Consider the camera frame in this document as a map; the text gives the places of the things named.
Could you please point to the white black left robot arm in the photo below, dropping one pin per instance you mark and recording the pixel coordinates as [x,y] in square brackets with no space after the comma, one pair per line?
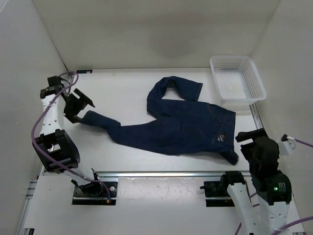
[55,148]

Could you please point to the front aluminium rail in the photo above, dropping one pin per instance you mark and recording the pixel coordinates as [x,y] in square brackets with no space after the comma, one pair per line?
[159,173]

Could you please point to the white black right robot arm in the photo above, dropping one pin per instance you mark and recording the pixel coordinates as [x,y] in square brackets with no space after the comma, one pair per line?
[272,186]

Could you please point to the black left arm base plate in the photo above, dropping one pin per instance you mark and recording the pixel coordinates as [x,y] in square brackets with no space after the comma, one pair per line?
[95,194]

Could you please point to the aluminium table edge rail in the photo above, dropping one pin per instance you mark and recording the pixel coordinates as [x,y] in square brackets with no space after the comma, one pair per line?
[256,116]

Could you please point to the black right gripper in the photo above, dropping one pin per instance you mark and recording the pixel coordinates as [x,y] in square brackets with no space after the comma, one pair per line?
[241,136]

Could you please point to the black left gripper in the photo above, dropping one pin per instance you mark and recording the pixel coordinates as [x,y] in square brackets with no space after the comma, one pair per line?
[72,114]

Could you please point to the white perforated plastic basket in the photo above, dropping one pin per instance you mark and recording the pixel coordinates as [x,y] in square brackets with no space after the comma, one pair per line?
[237,80]

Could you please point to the dark blue denim trousers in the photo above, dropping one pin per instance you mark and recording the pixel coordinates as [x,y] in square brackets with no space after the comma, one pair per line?
[183,125]

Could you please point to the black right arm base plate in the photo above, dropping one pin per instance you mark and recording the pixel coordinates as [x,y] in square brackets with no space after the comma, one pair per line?
[216,194]

